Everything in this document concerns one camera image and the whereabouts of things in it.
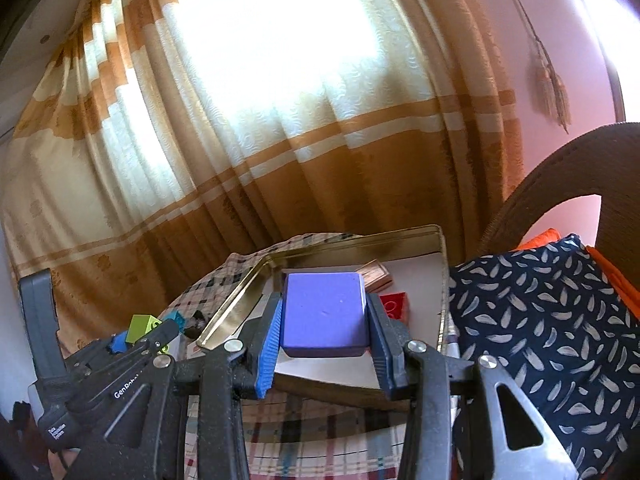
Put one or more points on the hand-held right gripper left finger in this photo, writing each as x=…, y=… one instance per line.
x=267, y=355

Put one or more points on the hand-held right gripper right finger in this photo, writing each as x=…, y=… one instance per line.
x=379, y=355

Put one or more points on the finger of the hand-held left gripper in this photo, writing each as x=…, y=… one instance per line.
x=157, y=337
x=118, y=343

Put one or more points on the green plastic block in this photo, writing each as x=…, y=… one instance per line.
x=142, y=327

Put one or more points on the red plastic block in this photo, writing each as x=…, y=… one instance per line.
x=395, y=307

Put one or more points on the purple plastic block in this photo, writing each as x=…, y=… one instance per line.
x=322, y=310

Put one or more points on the brown wooden comb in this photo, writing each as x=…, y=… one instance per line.
x=375, y=274

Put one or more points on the gold metal tin box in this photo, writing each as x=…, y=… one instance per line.
x=350, y=242

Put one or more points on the plaid tablecloth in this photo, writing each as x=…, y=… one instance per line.
x=325, y=440

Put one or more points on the navy patterned cushion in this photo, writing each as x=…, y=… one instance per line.
x=540, y=320

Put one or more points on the beige and orange curtain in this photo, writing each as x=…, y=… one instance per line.
x=300, y=185

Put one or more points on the orange cloth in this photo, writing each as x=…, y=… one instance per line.
x=612, y=270

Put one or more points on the beige curtain tassel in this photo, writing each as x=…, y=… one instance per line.
x=550, y=90

